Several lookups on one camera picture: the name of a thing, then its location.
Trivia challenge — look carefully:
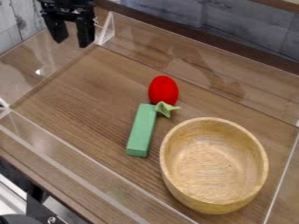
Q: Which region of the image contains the wooden bowl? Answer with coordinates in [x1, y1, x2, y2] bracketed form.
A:
[159, 117, 270, 214]

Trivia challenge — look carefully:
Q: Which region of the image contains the red plush fruit green leaf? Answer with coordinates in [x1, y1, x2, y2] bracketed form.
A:
[148, 75, 180, 118]

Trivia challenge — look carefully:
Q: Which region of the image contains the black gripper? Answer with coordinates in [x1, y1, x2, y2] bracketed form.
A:
[37, 0, 95, 48]

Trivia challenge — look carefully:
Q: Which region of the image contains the clear acrylic tray enclosure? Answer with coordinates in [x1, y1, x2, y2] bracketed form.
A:
[0, 13, 299, 224]

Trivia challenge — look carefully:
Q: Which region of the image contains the green rectangular block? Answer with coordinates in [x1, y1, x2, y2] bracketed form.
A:
[125, 103, 156, 158]

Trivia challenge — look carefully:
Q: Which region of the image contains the black table leg bracket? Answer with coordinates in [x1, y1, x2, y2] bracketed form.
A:
[25, 185, 67, 224]

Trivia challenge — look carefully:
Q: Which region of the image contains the black cable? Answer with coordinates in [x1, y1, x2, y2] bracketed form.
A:
[0, 213, 43, 224]

